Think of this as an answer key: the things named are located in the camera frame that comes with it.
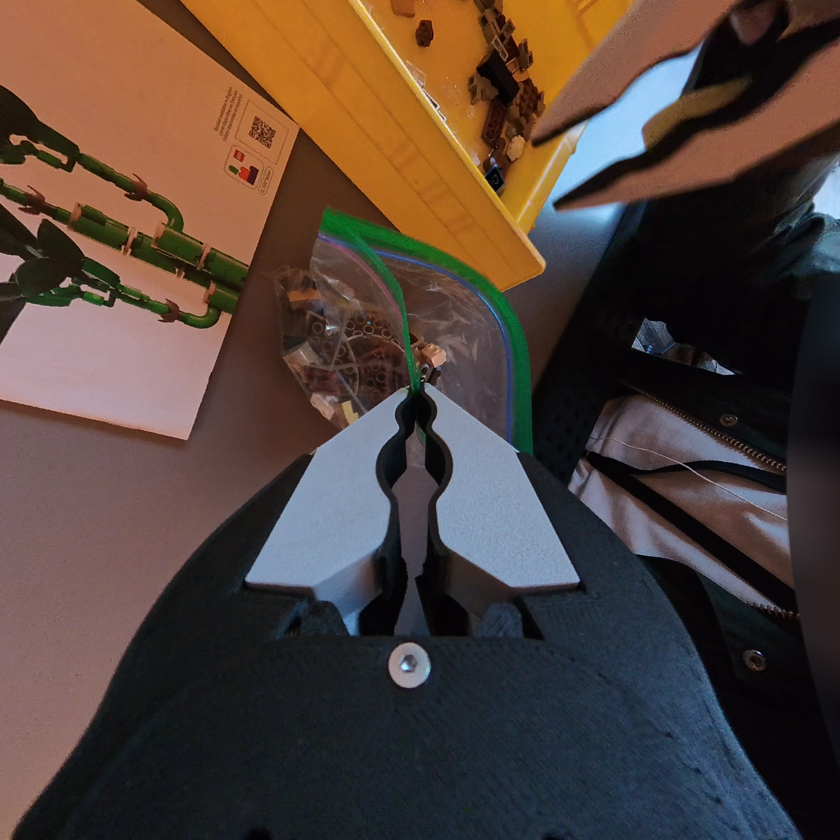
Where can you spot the black perforated chair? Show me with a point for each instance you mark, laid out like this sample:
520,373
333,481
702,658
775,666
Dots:
563,408

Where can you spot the yellow plastic storage bin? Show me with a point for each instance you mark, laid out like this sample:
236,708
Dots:
340,84

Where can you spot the white shirt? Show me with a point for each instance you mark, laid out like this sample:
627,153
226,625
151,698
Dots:
629,505

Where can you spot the grey desk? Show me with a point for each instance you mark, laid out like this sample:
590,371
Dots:
97,556

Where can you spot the dark green jacket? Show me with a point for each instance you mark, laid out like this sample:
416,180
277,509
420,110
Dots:
709,275

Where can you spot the small cluster of toy bricks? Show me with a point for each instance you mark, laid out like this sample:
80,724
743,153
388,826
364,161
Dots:
347,348

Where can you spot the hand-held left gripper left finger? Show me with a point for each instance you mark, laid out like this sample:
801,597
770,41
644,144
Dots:
328,526

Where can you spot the clear zip bag green seal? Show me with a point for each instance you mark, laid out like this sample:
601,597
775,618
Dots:
459,314

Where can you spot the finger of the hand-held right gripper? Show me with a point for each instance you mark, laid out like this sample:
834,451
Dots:
629,60
755,150

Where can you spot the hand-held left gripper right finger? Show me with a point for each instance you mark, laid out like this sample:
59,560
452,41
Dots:
505,526

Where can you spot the pile of toy building bricks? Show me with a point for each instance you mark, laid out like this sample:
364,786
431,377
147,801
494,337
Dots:
505,99

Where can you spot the plant building instruction booklet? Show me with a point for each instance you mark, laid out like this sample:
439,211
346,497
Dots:
97,369

